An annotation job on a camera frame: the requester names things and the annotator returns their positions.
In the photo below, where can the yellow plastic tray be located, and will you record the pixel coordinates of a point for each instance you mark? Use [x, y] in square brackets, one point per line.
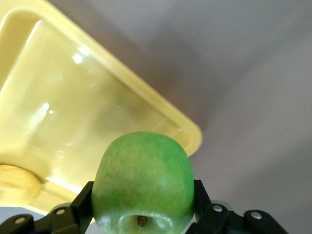
[73, 109]

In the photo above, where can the green apple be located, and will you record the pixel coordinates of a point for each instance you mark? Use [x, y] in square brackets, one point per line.
[143, 180]

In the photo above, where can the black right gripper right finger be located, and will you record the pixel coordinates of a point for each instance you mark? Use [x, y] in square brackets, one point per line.
[214, 217]

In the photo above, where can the yellow potato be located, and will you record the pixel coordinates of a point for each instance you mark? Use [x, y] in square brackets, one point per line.
[17, 185]

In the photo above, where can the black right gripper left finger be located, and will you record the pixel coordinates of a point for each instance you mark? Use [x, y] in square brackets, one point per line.
[78, 209]

